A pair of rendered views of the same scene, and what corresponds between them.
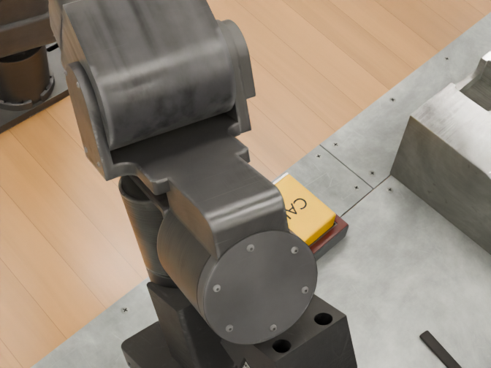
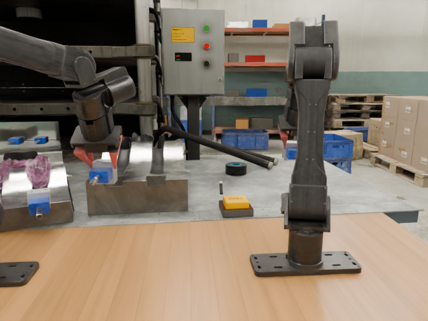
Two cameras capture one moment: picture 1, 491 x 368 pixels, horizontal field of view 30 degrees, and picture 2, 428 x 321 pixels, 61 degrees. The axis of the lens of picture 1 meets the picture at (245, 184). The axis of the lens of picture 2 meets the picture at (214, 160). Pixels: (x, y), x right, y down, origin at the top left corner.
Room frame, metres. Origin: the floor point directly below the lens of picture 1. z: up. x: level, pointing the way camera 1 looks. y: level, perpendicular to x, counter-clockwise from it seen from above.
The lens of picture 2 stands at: (1.16, 0.55, 1.14)
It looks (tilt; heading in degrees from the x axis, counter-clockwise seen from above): 13 degrees down; 224
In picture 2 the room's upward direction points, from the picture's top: straight up
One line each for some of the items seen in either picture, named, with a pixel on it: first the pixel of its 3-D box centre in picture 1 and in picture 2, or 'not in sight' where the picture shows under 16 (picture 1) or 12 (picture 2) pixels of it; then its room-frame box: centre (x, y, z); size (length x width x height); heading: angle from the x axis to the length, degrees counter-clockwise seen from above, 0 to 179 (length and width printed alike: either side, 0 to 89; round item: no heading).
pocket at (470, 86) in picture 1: (479, 96); (156, 184); (0.59, -0.21, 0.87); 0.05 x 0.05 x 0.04; 51
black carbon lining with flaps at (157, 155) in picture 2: not in sight; (139, 153); (0.50, -0.41, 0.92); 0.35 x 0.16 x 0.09; 51
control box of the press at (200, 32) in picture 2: not in sight; (193, 158); (-0.12, -0.82, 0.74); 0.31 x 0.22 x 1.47; 141
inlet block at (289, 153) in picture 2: not in sight; (295, 154); (0.23, 0.00, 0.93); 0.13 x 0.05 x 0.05; 42
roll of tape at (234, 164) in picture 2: not in sight; (235, 169); (0.14, -0.30, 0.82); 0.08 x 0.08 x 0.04
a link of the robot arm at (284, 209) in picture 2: not in sight; (304, 211); (0.57, 0.23, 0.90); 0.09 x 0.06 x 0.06; 123
